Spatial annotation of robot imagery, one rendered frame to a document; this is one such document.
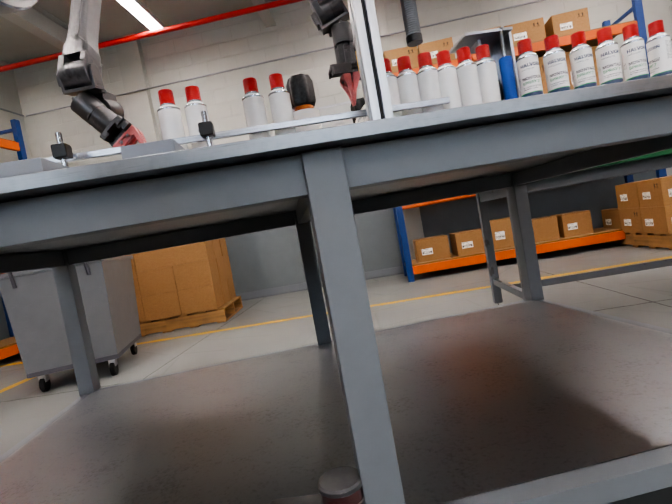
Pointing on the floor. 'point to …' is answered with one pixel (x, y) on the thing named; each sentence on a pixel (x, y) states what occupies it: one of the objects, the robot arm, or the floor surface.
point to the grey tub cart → (22, 324)
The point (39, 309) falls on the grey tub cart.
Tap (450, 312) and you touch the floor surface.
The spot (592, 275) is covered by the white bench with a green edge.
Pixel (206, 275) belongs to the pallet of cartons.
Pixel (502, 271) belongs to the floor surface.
